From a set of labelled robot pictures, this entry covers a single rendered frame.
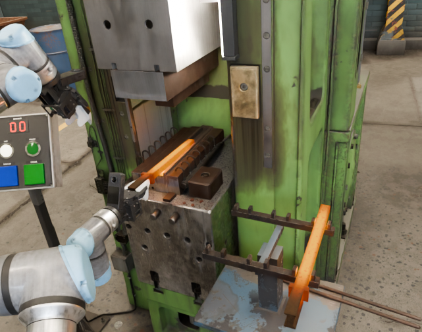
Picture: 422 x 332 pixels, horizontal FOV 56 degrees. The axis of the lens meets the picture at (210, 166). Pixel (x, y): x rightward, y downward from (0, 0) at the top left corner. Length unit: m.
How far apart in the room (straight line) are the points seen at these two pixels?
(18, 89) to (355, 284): 1.98
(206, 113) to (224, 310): 0.89
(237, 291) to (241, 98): 0.62
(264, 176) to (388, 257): 1.36
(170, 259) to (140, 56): 0.77
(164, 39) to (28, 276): 0.74
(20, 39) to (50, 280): 0.59
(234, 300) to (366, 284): 1.23
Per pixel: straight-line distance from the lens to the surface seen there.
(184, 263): 1.56
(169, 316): 1.95
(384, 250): 2.66
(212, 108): 1.78
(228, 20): 1.23
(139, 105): 1.62
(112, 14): 1.30
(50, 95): 1.19
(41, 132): 1.60
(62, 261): 0.81
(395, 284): 2.47
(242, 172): 1.45
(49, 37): 5.89
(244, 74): 1.27
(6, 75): 0.97
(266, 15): 1.23
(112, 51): 1.34
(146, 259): 1.66
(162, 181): 1.45
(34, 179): 1.60
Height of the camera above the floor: 1.69
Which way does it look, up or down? 29 degrees down
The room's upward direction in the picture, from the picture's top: 5 degrees counter-clockwise
